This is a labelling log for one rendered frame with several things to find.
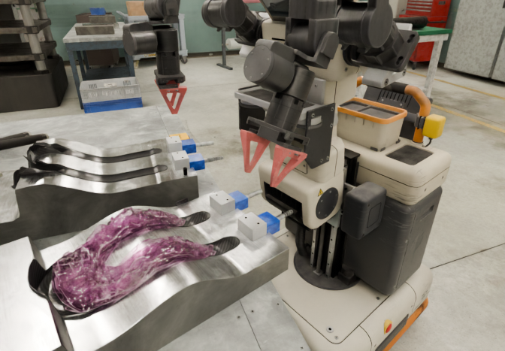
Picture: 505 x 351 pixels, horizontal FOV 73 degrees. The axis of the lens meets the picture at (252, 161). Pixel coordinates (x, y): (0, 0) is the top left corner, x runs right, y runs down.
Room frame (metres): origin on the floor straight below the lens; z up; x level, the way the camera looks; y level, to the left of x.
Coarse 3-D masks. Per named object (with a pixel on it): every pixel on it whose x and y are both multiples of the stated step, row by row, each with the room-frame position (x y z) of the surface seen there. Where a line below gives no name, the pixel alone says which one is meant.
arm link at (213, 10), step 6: (216, 0) 1.00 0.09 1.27; (222, 0) 0.98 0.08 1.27; (210, 6) 1.00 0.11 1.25; (216, 6) 0.98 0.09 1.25; (246, 6) 1.04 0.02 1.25; (210, 12) 1.00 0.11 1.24; (216, 12) 0.98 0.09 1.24; (246, 12) 1.03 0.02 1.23; (210, 18) 1.00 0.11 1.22; (216, 18) 0.98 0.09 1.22; (216, 24) 1.00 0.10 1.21; (222, 24) 0.98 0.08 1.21; (216, 30) 1.02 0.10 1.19; (228, 30) 0.98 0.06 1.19
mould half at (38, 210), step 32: (64, 160) 0.74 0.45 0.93; (128, 160) 0.82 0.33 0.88; (160, 160) 0.80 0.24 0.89; (0, 192) 0.69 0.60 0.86; (32, 192) 0.60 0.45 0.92; (64, 192) 0.62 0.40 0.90; (96, 192) 0.64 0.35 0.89; (128, 192) 0.67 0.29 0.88; (160, 192) 0.69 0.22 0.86; (192, 192) 0.72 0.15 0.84; (0, 224) 0.58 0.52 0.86; (32, 224) 0.60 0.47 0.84; (64, 224) 0.62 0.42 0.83
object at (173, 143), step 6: (168, 138) 0.89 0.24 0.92; (174, 138) 0.89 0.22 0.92; (192, 138) 0.92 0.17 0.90; (168, 144) 0.85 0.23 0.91; (174, 144) 0.86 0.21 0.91; (180, 144) 0.86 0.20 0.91; (186, 144) 0.87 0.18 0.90; (192, 144) 0.88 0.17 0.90; (198, 144) 0.90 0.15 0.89; (204, 144) 0.91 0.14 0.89; (210, 144) 0.91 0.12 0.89; (168, 150) 0.86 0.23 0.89; (174, 150) 0.86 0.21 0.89; (180, 150) 0.86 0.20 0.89; (186, 150) 0.87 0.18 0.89; (192, 150) 0.88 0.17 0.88
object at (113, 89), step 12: (84, 84) 3.82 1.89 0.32; (96, 84) 3.87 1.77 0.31; (108, 84) 3.92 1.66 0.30; (120, 84) 3.97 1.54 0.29; (132, 84) 4.02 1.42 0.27; (84, 96) 3.48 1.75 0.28; (96, 96) 3.69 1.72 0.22; (108, 96) 3.57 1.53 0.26; (120, 96) 3.61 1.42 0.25; (132, 96) 3.65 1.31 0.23
